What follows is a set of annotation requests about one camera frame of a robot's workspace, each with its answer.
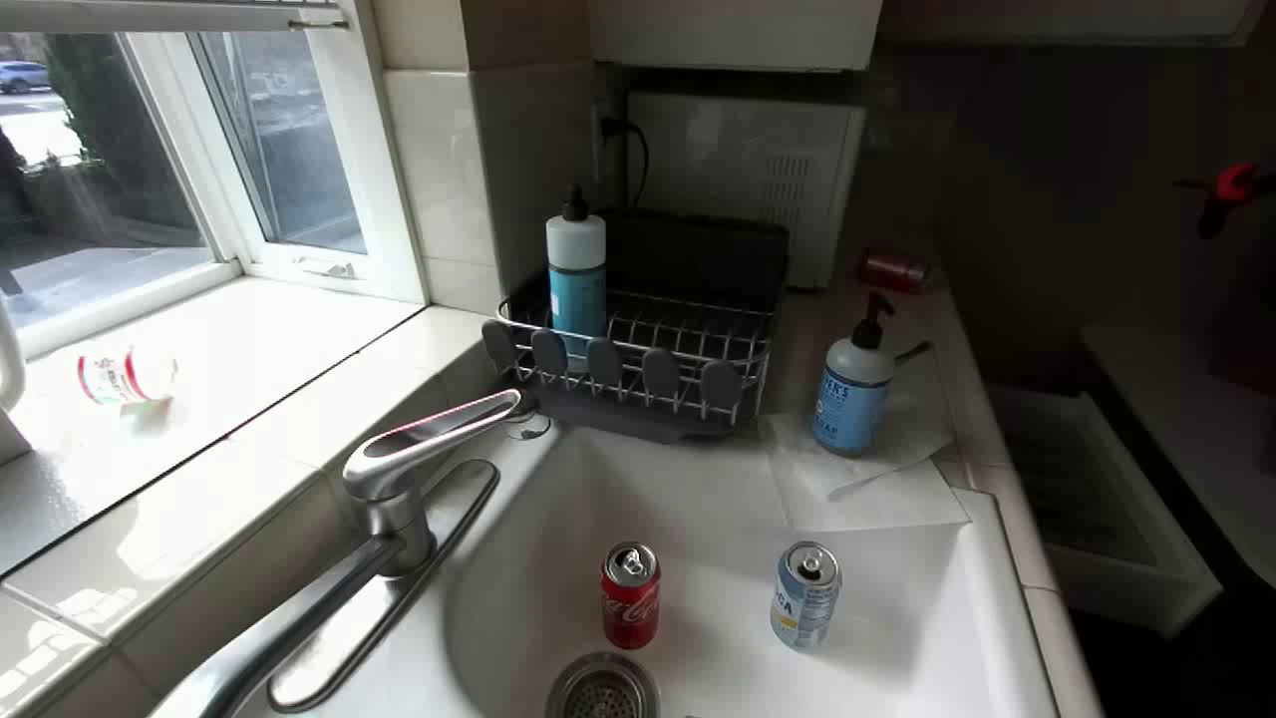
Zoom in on white drawer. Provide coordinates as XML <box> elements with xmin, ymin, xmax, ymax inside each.
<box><xmin>985</xmin><ymin>385</ymin><xmax>1230</xmax><ymax>644</ymax></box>

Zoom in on clear cup with red print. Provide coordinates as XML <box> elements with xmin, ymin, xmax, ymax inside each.
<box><xmin>71</xmin><ymin>340</ymin><xmax>185</xmax><ymax>413</ymax></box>

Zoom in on metal sink drain strainer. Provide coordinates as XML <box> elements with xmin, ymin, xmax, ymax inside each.
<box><xmin>541</xmin><ymin>647</ymin><xmax>665</xmax><ymax>718</ymax></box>

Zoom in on white upper cabinet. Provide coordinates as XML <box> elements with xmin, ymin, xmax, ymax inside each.
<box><xmin>584</xmin><ymin>0</ymin><xmax>888</xmax><ymax>82</ymax></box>

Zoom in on black power cable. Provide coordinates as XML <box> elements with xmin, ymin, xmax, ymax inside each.
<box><xmin>593</xmin><ymin>114</ymin><xmax>658</xmax><ymax>215</ymax></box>

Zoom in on clear plastic sheet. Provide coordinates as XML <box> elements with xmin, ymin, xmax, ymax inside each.
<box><xmin>767</xmin><ymin>378</ymin><xmax>977</xmax><ymax>538</ymax></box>

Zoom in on chrome sink faucet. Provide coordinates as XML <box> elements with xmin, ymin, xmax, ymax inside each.
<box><xmin>195</xmin><ymin>387</ymin><xmax>532</xmax><ymax>718</ymax></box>

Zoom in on blue soap dispenser bottle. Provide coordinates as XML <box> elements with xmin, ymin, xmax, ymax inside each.
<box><xmin>810</xmin><ymin>288</ymin><xmax>937</xmax><ymax>465</ymax></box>

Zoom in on white window frame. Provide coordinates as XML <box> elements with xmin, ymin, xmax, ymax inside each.
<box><xmin>0</xmin><ymin>0</ymin><xmax>429</xmax><ymax>364</ymax></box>

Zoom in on blue and white soda can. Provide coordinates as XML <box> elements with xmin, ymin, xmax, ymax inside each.
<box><xmin>767</xmin><ymin>535</ymin><xmax>845</xmax><ymax>656</ymax></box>

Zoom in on wire dish rack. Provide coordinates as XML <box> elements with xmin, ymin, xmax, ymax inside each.
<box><xmin>505</xmin><ymin>208</ymin><xmax>795</xmax><ymax>443</ymax></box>
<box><xmin>479</xmin><ymin>285</ymin><xmax>778</xmax><ymax>441</ymax></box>

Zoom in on white kitchen sink basin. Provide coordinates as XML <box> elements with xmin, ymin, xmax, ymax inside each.
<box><xmin>148</xmin><ymin>409</ymin><xmax>1067</xmax><ymax>718</ymax></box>

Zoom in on white and teal pump bottle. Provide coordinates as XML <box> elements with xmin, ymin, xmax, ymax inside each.
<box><xmin>541</xmin><ymin>183</ymin><xmax>614</xmax><ymax>345</ymax></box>

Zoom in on small red can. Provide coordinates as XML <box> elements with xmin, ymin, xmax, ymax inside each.
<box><xmin>855</xmin><ymin>253</ymin><xmax>933</xmax><ymax>298</ymax></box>

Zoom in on red soda can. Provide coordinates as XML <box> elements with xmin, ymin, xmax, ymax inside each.
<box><xmin>600</xmin><ymin>538</ymin><xmax>665</xmax><ymax>656</ymax></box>

